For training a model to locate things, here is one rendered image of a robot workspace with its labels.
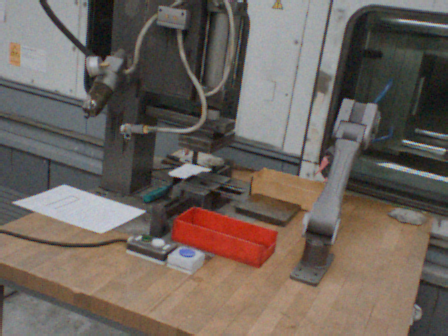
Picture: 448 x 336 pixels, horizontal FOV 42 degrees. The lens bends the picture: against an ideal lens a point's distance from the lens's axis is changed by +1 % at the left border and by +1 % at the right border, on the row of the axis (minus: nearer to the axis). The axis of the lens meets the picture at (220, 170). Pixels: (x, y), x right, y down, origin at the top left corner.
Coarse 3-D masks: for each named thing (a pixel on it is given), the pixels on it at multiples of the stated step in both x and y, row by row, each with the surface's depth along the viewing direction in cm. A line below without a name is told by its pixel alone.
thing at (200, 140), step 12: (156, 108) 167; (168, 108) 174; (180, 108) 172; (216, 108) 162; (180, 120) 165; (192, 120) 163; (216, 120) 163; (228, 120) 165; (192, 132) 162; (204, 132) 162; (216, 132) 163; (228, 132) 169; (180, 144) 159; (192, 144) 158; (204, 144) 156; (216, 144) 160; (228, 144) 168
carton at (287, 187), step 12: (264, 168) 199; (252, 180) 189; (264, 180) 187; (276, 180) 198; (288, 180) 196; (300, 180) 195; (312, 180) 193; (252, 192) 190; (264, 192) 188; (276, 192) 187; (288, 192) 185; (300, 192) 183; (312, 192) 182; (300, 204) 184; (312, 204) 183
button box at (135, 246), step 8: (0, 232) 140; (8, 232) 139; (32, 240) 138; (40, 240) 137; (48, 240) 137; (112, 240) 142; (120, 240) 142; (128, 240) 140; (136, 240) 139; (128, 248) 138; (136, 248) 137; (144, 248) 136; (152, 248) 136; (160, 248) 137; (168, 248) 137; (176, 248) 140; (144, 256) 137; (152, 256) 136; (160, 256) 135
